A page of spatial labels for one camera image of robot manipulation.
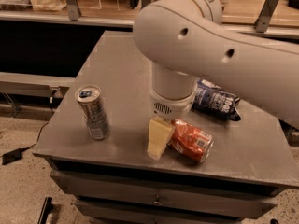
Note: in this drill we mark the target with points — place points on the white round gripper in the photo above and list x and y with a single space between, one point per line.
173 107

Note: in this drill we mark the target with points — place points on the orange coke can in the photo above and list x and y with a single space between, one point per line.
191 141

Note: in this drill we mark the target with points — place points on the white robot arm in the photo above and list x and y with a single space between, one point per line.
185 41

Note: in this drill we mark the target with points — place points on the silver blue energy drink can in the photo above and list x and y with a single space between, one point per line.
89 97

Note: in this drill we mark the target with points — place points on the blue chip bag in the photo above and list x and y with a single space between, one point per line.
215 101

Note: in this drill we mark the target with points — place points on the grey cabinet with drawers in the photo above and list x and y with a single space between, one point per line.
114 179

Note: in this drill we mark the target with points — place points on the black object on floor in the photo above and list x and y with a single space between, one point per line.
46 209

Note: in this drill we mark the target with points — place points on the black power adapter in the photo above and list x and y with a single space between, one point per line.
11 156

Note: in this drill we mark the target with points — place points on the grey side bench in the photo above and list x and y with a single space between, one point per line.
34 85

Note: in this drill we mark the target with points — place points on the metal shelf bracket right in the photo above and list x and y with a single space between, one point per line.
265 16

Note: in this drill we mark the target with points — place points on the metal shelf bracket left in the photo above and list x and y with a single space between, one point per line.
73 10

